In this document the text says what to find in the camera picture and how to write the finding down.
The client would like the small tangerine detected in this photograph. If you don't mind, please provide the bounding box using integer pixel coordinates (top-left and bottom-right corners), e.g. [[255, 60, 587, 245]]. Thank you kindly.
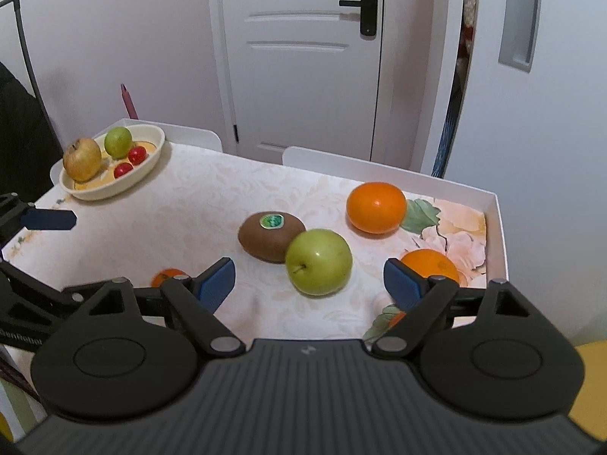
[[150, 268, 190, 289], [388, 311, 406, 328]]

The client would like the large yellow-brown apple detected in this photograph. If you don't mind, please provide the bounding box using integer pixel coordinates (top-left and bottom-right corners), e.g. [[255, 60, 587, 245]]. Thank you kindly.
[[63, 138, 102, 183]]

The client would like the brown kiwi with sticker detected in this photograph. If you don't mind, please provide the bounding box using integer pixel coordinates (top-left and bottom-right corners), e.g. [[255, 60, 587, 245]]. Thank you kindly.
[[237, 212, 307, 264]]

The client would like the large orange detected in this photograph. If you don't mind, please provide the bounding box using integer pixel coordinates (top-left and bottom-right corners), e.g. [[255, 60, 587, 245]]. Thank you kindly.
[[400, 249, 460, 284], [346, 182, 407, 235]]

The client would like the green apple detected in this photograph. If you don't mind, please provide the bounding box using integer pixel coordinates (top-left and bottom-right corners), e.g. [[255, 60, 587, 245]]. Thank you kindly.
[[285, 229, 353, 298], [104, 126, 133, 159]]

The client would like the red cherry tomato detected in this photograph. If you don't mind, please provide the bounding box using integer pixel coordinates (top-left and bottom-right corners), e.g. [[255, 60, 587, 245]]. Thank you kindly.
[[127, 146, 147, 166], [113, 162, 134, 179]]

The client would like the green apple front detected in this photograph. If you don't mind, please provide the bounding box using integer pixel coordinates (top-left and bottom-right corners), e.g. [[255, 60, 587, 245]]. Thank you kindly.
[[104, 126, 133, 159]]

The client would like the floral tablecloth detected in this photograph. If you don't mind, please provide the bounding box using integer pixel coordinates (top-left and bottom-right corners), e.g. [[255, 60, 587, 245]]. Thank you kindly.
[[3, 143, 487, 341]]

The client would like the pink plastic object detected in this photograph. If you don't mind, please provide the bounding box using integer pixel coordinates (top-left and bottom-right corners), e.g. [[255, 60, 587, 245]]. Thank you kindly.
[[120, 83, 139, 119]]

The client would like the cream bowl with bear print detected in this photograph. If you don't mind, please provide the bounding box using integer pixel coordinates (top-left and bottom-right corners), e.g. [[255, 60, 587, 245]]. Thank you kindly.
[[55, 124, 166, 201]]

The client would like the yellow chair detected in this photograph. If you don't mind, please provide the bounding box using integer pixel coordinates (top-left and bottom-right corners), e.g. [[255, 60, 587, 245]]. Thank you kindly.
[[569, 340, 607, 442]]

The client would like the white wardrobe door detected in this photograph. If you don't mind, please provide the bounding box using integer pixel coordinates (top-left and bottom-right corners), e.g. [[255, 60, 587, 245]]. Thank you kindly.
[[447, 0, 606, 344]]

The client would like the black metal stand pole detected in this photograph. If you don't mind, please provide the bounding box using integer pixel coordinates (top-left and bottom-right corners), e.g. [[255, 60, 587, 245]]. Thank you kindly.
[[0, 0, 63, 152]]

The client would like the white panel door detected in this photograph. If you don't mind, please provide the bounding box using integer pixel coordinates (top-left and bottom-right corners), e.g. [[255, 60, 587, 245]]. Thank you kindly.
[[211, 0, 384, 163]]

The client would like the black door handle lock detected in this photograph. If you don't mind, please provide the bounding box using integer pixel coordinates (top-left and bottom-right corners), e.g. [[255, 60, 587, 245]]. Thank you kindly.
[[338, 0, 379, 37]]

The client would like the grey recessed wardrobe handle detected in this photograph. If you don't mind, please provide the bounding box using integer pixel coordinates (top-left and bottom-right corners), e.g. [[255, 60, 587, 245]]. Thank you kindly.
[[499, 0, 541, 73]]

